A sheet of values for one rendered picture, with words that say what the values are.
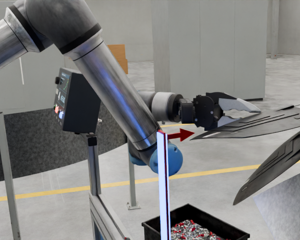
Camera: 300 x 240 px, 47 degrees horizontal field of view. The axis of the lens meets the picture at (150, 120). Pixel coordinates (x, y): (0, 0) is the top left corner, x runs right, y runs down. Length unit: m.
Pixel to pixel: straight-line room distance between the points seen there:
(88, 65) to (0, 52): 0.20
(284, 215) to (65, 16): 0.58
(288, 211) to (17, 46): 0.66
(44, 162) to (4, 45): 1.57
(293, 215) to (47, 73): 5.97
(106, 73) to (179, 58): 6.02
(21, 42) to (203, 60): 6.15
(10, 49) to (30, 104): 5.80
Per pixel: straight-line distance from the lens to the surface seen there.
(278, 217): 0.77
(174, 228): 0.98
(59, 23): 0.69
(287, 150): 0.92
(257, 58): 7.33
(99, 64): 0.71
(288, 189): 0.78
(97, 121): 1.15
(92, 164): 1.13
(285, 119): 0.70
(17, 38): 0.81
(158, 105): 0.85
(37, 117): 2.24
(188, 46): 6.75
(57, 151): 2.33
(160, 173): 0.61
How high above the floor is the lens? 1.35
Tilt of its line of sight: 13 degrees down
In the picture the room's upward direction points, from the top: 3 degrees counter-clockwise
